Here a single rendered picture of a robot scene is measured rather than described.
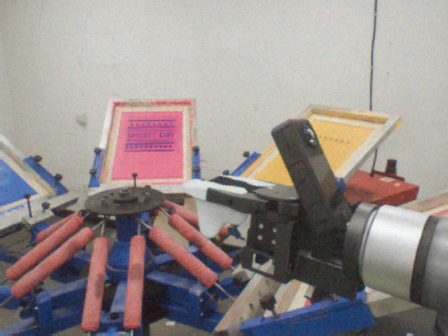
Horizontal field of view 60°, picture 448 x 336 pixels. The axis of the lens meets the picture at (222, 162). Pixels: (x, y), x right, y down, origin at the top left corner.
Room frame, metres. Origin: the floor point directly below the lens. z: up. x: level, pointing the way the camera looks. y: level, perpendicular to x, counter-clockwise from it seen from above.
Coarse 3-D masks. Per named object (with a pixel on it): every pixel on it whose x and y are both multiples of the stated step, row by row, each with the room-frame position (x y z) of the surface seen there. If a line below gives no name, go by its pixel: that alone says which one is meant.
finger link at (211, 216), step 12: (192, 180) 0.42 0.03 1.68; (192, 192) 0.41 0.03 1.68; (204, 192) 0.39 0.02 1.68; (240, 192) 0.38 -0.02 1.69; (204, 204) 0.40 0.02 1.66; (216, 204) 0.39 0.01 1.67; (204, 216) 0.40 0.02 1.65; (216, 216) 0.39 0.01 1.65; (228, 216) 0.38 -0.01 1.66; (240, 216) 0.38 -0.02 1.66; (204, 228) 0.40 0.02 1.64; (216, 228) 0.39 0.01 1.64
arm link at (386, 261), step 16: (384, 208) 0.31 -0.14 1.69; (400, 208) 0.32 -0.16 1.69; (368, 224) 0.31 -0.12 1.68; (384, 224) 0.30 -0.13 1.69; (400, 224) 0.29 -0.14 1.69; (416, 224) 0.29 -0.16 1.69; (368, 240) 0.29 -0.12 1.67; (384, 240) 0.29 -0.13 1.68; (400, 240) 0.28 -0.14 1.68; (416, 240) 0.28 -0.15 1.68; (368, 256) 0.29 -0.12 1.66; (384, 256) 0.28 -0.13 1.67; (400, 256) 0.27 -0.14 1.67; (416, 256) 0.33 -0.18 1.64; (368, 272) 0.29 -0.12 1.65; (384, 272) 0.28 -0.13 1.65; (400, 272) 0.27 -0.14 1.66; (384, 288) 0.28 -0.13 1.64; (400, 288) 0.27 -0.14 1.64
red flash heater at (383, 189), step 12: (348, 180) 2.27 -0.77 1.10; (360, 180) 2.27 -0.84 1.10; (372, 180) 2.27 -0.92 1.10; (384, 180) 2.27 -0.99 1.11; (396, 180) 2.27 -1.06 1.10; (348, 192) 2.04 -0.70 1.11; (360, 192) 2.04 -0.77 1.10; (372, 192) 2.04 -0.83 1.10; (384, 192) 2.04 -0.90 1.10; (396, 192) 2.04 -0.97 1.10; (408, 192) 2.10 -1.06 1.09; (348, 204) 1.88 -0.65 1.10; (384, 204) 1.97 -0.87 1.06; (396, 204) 2.04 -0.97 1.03
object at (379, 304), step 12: (444, 192) 1.17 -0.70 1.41; (408, 204) 1.22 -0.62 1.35; (420, 204) 1.19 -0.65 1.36; (432, 204) 1.18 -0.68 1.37; (288, 288) 1.02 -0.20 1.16; (276, 300) 0.98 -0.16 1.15; (288, 300) 0.99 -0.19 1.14; (372, 300) 0.74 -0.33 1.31; (384, 300) 0.73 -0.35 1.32; (396, 300) 0.72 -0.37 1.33; (276, 312) 0.91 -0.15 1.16; (372, 312) 0.74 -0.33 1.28; (384, 312) 0.73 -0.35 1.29; (396, 312) 0.72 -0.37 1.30
